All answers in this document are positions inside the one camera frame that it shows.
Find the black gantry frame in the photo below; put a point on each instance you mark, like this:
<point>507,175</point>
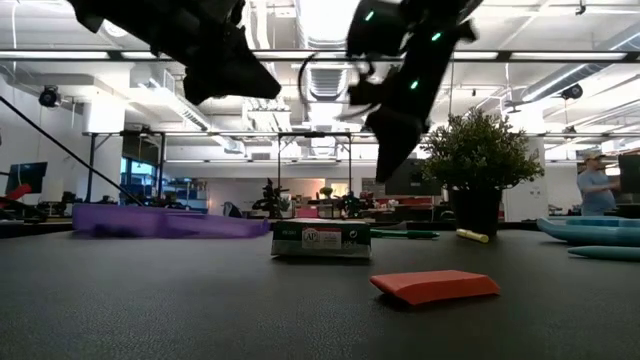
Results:
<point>279,165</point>
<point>91,165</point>

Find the blue calculator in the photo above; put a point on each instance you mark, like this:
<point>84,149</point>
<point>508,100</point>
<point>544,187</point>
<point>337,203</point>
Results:
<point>590,232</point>

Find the yellow highlighter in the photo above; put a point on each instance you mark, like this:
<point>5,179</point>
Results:
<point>472,235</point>

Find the green white crayon box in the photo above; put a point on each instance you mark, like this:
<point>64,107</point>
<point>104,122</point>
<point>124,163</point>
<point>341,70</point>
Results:
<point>320,240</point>

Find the person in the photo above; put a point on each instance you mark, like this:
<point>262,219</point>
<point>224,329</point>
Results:
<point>595,190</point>

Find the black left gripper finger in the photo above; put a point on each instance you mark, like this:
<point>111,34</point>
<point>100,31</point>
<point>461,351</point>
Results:
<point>255,85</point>

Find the teal pen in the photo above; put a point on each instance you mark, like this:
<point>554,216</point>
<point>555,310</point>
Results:
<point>610,253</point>

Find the purple plastic container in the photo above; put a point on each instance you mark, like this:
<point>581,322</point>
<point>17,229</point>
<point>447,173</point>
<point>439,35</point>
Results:
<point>150,222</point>

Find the small black monitor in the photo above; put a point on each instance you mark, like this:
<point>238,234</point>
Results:
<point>25,177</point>

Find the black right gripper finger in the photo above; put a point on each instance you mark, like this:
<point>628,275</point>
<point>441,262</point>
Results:
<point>392,162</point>

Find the black background robot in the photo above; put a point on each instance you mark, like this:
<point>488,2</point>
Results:
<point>270,197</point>

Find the green pen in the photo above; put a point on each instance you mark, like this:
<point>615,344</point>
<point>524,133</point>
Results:
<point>405,233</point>

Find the orange eraser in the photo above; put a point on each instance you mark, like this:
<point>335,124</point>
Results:
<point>435,286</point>

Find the red bar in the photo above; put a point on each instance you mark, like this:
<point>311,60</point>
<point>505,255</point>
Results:
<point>15,195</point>

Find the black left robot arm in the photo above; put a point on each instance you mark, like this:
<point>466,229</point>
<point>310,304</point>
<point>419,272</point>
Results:
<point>125,20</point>

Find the large black monitor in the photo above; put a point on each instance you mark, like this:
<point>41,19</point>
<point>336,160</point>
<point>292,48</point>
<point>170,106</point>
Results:
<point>410,182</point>

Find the black ceiling camera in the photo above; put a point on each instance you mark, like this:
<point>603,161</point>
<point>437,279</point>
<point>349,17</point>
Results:
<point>572,92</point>
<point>49,96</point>

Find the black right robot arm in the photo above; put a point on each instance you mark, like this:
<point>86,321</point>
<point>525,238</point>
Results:
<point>430,30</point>

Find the potted green plant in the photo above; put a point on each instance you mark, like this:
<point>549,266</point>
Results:
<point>480,150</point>

